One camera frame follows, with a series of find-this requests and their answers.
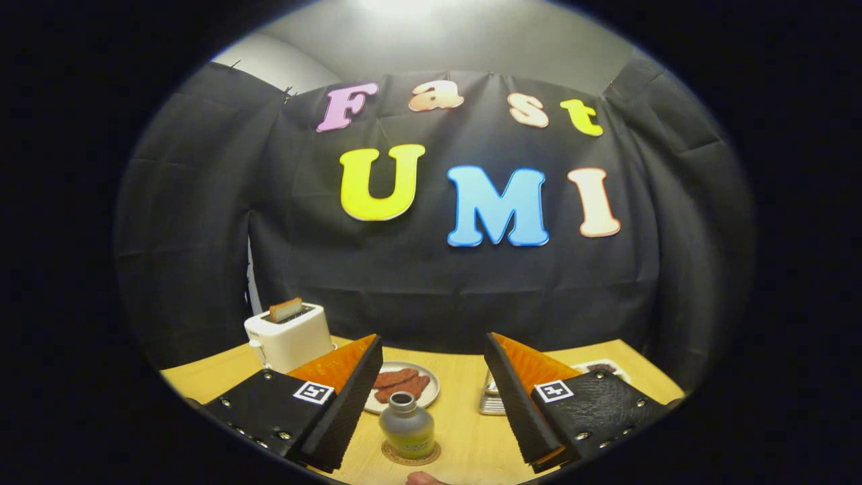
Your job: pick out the silver juice bottle green label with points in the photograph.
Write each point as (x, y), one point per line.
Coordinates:
(407, 431)

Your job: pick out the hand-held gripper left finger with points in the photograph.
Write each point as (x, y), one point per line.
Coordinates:
(347, 417)

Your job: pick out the white plate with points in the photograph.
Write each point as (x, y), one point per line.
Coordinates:
(433, 391)

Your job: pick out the toast slice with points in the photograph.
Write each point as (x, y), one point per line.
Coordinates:
(286, 310)

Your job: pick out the white toaster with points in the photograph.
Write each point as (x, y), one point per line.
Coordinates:
(293, 343)

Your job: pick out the white divided tray with grains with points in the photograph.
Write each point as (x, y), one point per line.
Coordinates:
(603, 368)

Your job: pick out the wooden table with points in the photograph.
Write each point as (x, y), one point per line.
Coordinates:
(465, 431)

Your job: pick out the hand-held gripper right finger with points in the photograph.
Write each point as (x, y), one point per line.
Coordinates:
(518, 411)

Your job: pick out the brown meat slice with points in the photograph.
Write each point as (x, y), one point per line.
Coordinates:
(394, 377)
(411, 388)

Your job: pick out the round cork coaster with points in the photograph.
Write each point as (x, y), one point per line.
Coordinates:
(431, 455)

